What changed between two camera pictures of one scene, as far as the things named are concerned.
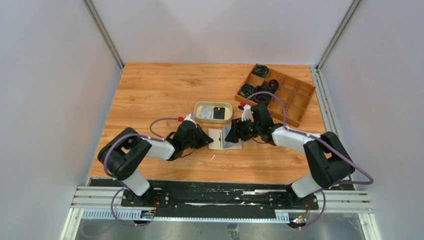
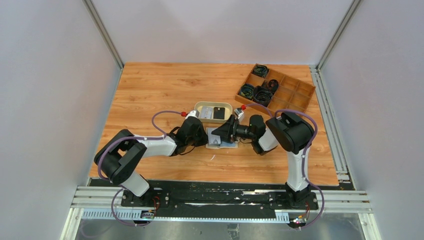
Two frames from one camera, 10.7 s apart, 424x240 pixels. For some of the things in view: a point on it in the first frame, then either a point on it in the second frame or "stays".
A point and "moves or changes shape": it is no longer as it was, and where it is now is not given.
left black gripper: x=204 y=139 stays
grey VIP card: x=236 y=145 -> x=213 y=139
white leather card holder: x=215 y=137 stays
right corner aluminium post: x=338 y=34 stays
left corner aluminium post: x=91 y=8 stays
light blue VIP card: x=225 y=131 moves or changes shape
